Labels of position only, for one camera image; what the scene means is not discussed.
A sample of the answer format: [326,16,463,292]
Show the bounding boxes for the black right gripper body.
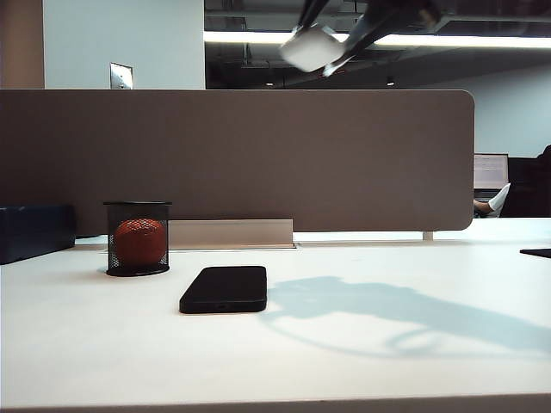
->
[369,0,443,22]

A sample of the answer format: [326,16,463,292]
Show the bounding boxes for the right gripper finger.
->
[291,0,331,35]
[322,10,414,78]

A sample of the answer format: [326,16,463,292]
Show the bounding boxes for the white wireless earbud case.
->
[278,26,347,73]

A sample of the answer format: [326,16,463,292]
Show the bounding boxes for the long ceiling light strip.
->
[203,32,551,49]

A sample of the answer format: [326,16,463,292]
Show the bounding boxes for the brown desk divider panel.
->
[0,89,475,233]

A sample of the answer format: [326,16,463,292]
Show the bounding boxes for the background computer monitor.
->
[474,153,510,189]

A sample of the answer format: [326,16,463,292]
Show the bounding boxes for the background person white-clad limb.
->
[474,182,512,218]

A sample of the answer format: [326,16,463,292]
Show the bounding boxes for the black mesh pen holder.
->
[102,200,173,277]

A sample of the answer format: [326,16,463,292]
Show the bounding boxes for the orange ball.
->
[114,218,168,268]

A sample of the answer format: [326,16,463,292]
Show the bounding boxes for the black smartphone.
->
[178,265,268,315]

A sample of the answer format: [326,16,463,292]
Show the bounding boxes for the dark blue box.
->
[0,204,77,266]

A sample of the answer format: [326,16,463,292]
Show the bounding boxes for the metal wall plate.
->
[109,62,134,90]

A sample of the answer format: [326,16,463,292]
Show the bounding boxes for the silver cable tray flap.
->
[170,219,295,250]

